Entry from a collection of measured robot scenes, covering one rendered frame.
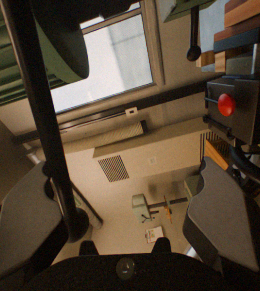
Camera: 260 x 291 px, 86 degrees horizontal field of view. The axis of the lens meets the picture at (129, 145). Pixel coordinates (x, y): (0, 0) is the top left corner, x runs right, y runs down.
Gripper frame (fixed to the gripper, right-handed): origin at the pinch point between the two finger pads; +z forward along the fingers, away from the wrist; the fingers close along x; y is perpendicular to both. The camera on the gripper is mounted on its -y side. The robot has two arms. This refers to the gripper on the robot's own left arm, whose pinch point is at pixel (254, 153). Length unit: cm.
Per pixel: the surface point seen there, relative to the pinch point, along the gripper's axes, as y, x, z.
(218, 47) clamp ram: -27.5, 10.5, 19.3
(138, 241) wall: 30, -101, -258
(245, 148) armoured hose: -17.5, 14.6, 6.2
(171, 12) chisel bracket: -36.0, 13.5, 20.7
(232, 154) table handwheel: -12.5, 7.7, 1.4
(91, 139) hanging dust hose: -75, -109, -71
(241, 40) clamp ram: -27.3, 15.2, 19.5
